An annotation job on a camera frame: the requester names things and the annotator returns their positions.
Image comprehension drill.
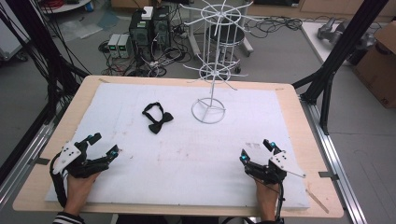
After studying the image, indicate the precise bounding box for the white equipment case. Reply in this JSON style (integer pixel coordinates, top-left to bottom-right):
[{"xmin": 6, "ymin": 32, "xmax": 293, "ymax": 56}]
[{"xmin": 0, "ymin": 6, "xmax": 32, "ymax": 63}]

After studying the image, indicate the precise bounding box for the aluminium rail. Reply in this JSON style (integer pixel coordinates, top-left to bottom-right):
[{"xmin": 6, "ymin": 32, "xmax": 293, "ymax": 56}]
[
  {"xmin": 298, "ymin": 92, "xmax": 370, "ymax": 224},
  {"xmin": 0, "ymin": 102, "xmax": 68, "ymax": 213}
]

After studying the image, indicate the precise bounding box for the clear plastic sheet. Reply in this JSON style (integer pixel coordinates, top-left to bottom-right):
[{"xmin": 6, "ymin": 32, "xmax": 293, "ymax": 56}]
[{"xmin": 57, "ymin": 10, "xmax": 120, "ymax": 42}]

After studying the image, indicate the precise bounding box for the white side table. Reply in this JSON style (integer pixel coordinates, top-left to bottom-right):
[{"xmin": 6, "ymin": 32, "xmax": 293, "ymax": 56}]
[{"xmin": 300, "ymin": 21, "xmax": 382, "ymax": 67}]

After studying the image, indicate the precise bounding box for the person's right hand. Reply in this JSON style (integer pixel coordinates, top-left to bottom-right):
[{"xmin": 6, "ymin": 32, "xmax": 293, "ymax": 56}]
[{"xmin": 255, "ymin": 179, "xmax": 280, "ymax": 208}]

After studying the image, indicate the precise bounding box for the black computer tower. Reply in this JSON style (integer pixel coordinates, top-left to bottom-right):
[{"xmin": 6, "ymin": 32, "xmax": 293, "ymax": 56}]
[
  {"xmin": 128, "ymin": 10, "xmax": 154, "ymax": 61},
  {"xmin": 151, "ymin": 5, "xmax": 172, "ymax": 50}
]

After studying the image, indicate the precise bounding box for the round white table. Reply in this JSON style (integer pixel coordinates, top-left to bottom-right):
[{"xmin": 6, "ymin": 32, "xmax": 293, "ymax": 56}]
[{"xmin": 38, "ymin": 0, "xmax": 94, "ymax": 15}]

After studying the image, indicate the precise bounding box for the thin wooden stick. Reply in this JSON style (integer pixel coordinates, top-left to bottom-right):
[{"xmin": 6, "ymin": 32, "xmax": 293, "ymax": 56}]
[{"xmin": 305, "ymin": 188, "xmax": 331, "ymax": 215}]

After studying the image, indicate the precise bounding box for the black round stool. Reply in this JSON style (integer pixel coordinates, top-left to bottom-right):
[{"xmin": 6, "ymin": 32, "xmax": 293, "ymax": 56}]
[{"xmin": 205, "ymin": 23, "xmax": 248, "ymax": 75}]

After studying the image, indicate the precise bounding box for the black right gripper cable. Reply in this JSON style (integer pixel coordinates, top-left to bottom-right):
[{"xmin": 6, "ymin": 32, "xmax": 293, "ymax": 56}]
[{"xmin": 277, "ymin": 181, "xmax": 287, "ymax": 224}]

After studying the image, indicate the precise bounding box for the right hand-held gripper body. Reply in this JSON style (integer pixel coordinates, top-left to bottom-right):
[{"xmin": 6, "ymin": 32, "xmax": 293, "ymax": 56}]
[{"xmin": 244, "ymin": 150, "xmax": 306, "ymax": 185}]

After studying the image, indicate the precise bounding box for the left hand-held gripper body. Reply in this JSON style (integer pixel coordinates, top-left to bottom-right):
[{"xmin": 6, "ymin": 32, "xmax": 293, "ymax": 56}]
[{"xmin": 51, "ymin": 141, "xmax": 108, "ymax": 179}]

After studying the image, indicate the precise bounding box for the white foam sheet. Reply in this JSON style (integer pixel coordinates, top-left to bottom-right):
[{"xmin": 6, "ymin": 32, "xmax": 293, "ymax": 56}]
[{"xmin": 45, "ymin": 82, "xmax": 311, "ymax": 210}]

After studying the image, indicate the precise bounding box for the grey device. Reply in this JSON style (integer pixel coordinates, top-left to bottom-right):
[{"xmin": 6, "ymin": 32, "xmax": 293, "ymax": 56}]
[{"xmin": 317, "ymin": 16, "xmax": 347, "ymax": 45}]

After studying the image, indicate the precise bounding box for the white wire display rack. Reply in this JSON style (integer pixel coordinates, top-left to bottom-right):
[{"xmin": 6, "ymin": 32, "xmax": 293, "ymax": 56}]
[{"xmin": 179, "ymin": 0, "xmax": 260, "ymax": 125}]

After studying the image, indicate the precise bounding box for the brown cardboard box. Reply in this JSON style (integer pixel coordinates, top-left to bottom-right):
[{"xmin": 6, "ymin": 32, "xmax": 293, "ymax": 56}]
[{"xmin": 352, "ymin": 21, "xmax": 396, "ymax": 109}]

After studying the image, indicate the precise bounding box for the tangle of floor cables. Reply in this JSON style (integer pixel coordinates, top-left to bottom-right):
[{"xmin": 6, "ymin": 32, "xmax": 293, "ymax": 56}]
[{"xmin": 98, "ymin": 18, "xmax": 194, "ymax": 78}]

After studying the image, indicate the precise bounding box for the small white box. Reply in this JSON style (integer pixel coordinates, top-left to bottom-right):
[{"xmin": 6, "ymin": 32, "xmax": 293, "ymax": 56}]
[{"xmin": 141, "ymin": 6, "xmax": 154, "ymax": 21}]

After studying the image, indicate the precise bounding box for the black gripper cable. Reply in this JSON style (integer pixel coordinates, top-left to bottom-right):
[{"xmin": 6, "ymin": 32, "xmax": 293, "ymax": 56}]
[
  {"xmin": 277, "ymin": 181, "xmax": 287, "ymax": 224},
  {"xmin": 49, "ymin": 152, "xmax": 69, "ymax": 209}
]

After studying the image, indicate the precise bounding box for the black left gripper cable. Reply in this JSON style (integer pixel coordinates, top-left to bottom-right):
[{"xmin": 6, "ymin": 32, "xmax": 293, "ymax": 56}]
[{"xmin": 49, "ymin": 152, "xmax": 69, "ymax": 209}]

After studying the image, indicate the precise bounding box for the person's left hand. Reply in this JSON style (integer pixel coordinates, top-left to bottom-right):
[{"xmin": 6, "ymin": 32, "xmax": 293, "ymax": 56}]
[{"xmin": 64, "ymin": 172, "xmax": 101, "ymax": 204}]

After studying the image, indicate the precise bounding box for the grey power supply unit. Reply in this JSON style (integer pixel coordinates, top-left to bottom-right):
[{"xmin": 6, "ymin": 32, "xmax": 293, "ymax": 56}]
[
  {"xmin": 118, "ymin": 34, "xmax": 134, "ymax": 59},
  {"xmin": 107, "ymin": 33, "xmax": 121, "ymax": 59}
]

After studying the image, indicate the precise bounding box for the black metal frame strut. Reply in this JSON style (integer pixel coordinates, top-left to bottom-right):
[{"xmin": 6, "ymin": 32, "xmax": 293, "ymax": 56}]
[
  {"xmin": 291, "ymin": 0, "xmax": 390, "ymax": 136},
  {"xmin": 0, "ymin": 0, "xmax": 92, "ymax": 125}
]

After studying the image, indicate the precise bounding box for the black bow tie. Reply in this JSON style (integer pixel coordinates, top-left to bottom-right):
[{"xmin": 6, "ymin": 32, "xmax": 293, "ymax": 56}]
[{"xmin": 141, "ymin": 102, "xmax": 175, "ymax": 135}]

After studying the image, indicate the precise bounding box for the black floor cable bundle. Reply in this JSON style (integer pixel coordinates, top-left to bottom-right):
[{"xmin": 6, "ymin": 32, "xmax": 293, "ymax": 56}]
[{"xmin": 245, "ymin": 15, "xmax": 304, "ymax": 39}]

